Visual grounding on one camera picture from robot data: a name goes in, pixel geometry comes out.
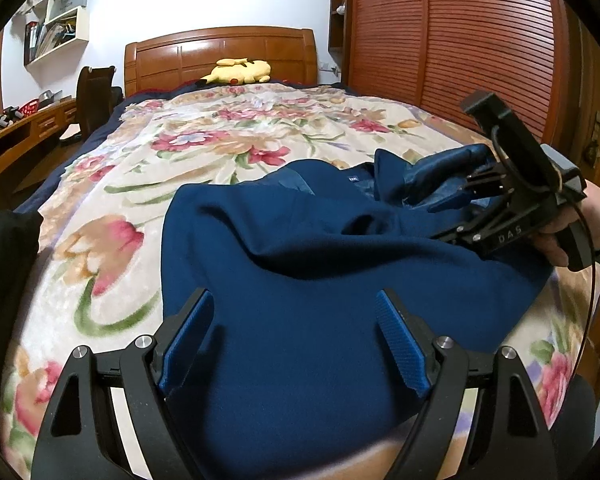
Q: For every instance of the yellow plush toy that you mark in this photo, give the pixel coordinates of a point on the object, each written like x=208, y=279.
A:
x=240, y=72

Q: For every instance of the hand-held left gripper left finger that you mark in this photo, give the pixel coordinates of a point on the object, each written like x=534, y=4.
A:
x=190, y=330

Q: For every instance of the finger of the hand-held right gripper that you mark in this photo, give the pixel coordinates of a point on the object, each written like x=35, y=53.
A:
x=485, y=177
x=460, y=232

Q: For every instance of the wooden bed headboard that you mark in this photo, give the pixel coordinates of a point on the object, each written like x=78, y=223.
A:
x=190, y=55

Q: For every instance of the red basket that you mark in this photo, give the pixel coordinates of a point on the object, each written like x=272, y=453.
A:
x=29, y=109

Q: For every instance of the wall socket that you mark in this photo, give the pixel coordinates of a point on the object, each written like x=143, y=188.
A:
x=326, y=66

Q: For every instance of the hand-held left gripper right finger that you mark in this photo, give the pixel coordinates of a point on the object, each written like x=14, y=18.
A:
x=402, y=340

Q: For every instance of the wooden louvered wardrobe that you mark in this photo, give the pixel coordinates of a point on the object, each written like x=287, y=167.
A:
x=440, y=45

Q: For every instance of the navy blue coat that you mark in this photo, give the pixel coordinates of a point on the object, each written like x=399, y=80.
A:
x=300, y=270

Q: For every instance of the dark office chair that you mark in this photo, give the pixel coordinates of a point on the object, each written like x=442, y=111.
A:
x=95, y=105

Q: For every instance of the floral blanket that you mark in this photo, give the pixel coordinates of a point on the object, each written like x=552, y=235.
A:
x=145, y=170

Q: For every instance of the navy blue bed sheet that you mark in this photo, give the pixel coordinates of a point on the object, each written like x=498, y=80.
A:
x=80, y=155

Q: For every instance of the white wall shelf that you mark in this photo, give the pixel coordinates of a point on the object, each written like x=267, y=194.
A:
x=57, y=15

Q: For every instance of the wooden desk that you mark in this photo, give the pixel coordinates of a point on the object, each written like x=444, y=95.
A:
x=25, y=135

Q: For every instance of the person's black clothing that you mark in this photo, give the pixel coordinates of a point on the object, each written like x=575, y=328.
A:
x=5, y=280

